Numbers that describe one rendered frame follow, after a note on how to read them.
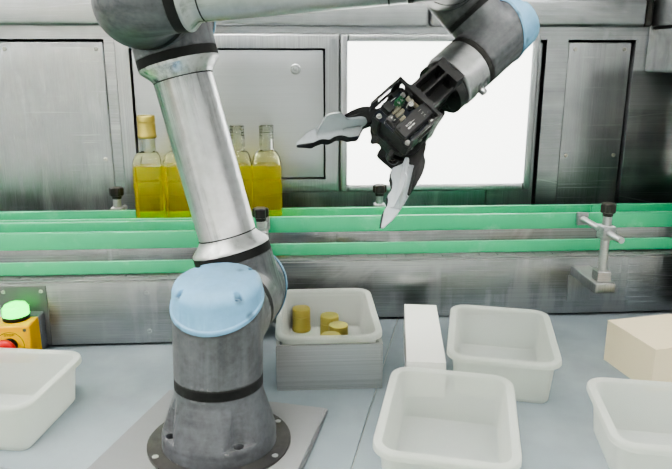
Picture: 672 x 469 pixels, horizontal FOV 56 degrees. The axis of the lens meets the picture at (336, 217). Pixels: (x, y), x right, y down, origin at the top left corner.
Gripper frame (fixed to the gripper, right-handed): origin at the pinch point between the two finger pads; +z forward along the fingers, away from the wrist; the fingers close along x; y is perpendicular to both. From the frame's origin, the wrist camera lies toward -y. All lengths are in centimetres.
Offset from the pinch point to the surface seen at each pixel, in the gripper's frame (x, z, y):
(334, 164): -16, -20, -55
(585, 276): 37, -36, -43
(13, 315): -30, 45, -38
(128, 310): -19, 31, -44
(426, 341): 22.7, -1.6, -31.5
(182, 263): -17.9, 18.4, -40.6
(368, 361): 18.2, 8.0, -28.8
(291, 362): 9.7, 17.0, -28.9
